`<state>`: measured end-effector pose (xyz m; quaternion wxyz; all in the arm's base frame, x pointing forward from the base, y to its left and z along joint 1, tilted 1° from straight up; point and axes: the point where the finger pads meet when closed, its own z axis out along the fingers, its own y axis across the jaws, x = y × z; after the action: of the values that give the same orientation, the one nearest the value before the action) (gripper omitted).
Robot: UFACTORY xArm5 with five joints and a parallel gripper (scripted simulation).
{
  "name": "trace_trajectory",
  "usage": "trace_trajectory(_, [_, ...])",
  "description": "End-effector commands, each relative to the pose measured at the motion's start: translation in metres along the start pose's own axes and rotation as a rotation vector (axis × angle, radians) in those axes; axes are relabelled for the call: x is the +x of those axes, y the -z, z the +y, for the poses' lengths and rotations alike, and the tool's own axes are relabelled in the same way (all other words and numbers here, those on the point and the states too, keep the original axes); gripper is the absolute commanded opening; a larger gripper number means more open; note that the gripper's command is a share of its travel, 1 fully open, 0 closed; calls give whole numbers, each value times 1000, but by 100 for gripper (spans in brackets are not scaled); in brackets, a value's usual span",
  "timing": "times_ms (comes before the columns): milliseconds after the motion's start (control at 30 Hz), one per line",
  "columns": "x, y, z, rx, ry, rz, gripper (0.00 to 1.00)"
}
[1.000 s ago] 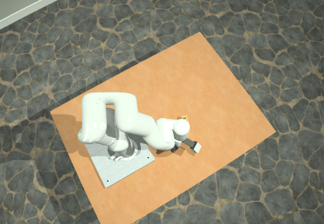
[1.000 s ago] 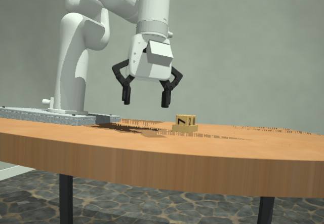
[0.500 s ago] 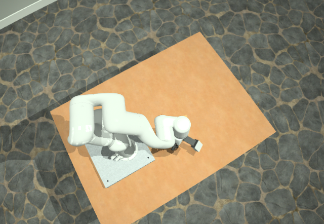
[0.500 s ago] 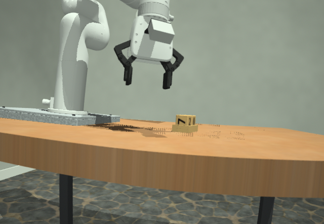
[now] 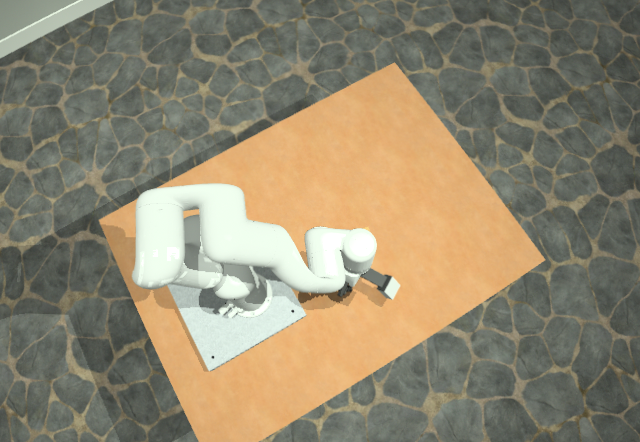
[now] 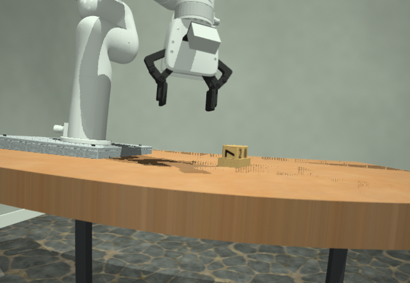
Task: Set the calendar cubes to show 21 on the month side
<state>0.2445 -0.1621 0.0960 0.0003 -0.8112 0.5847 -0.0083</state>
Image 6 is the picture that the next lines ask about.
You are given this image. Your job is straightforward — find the tan wooden calendar tray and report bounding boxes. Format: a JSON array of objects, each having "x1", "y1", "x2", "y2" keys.
[{"x1": 217, "y1": 157, "x2": 250, "y2": 168}]

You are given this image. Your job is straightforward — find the tan wooden number cube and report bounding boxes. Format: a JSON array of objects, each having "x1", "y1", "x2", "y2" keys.
[
  {"x1": 241, "y1": 145, "x2": 248, "y2": 158},
  {"x1": 222, "y1": 145, "x2": 243, "y2": 159}
]

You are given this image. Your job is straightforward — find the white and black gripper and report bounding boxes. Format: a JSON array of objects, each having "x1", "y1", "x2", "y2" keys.
[{"x1": 144, "y1": 15, "x2": 233, "y2": 111}]

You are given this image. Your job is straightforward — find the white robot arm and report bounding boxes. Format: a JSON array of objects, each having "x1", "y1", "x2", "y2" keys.
[{"x1": 54, "y1": 0, "x2": 221, "y2": 145}]

